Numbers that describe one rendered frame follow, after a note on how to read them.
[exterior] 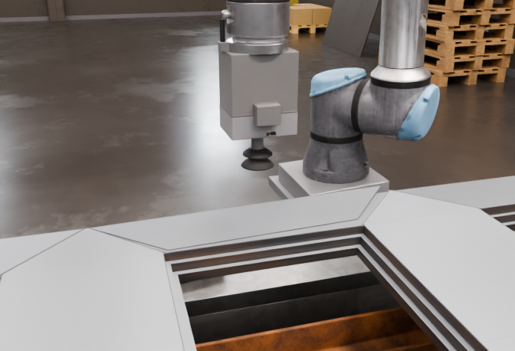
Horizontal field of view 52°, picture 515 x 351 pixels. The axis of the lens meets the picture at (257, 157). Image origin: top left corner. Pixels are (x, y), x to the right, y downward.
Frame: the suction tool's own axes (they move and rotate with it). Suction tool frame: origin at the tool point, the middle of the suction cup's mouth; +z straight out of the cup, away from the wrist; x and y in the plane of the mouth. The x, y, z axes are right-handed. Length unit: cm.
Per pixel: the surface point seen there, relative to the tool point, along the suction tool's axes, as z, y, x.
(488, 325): 7.9, 14.7, -28.1
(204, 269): 10.4, -8.8, -6.4
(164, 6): 70, 140, 1109
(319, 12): 59, 350, 778
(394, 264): 8.9, 12.8, -14.2
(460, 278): 7.9, 17.3, -20.5
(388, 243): 7.9, 13.6, -11.2
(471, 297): 7.9, 16.1, -23.8
